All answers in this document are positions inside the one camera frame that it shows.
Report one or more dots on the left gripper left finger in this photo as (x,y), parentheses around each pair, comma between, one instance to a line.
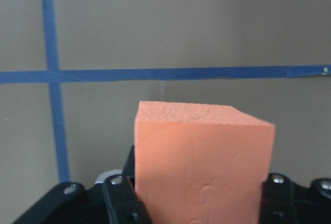
(121,201)

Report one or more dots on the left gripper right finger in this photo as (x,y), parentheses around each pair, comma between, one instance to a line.
(277,202)

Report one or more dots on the orange foam block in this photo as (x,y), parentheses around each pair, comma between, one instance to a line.
(200,163)

